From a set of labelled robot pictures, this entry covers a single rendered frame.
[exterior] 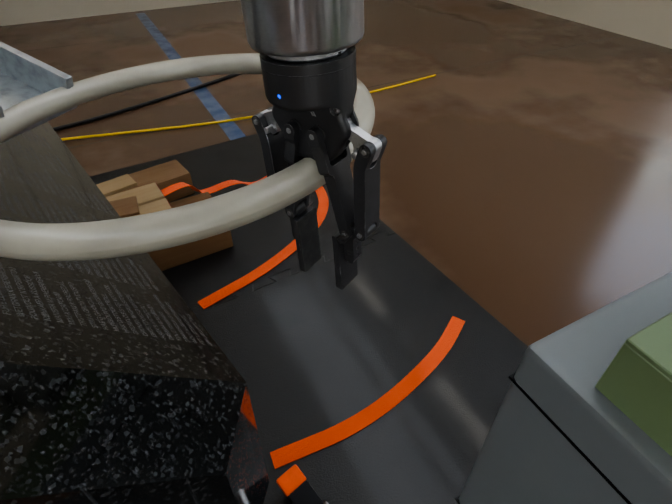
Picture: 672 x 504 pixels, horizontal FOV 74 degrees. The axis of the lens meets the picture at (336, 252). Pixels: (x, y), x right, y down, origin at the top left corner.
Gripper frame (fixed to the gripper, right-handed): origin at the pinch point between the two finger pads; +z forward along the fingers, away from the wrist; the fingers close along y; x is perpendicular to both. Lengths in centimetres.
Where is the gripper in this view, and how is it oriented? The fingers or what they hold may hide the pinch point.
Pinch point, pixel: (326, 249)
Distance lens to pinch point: 47.4
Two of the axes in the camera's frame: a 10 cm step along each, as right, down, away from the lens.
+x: -6.0, 5.3, -5.9
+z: 0.6, 7.7, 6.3
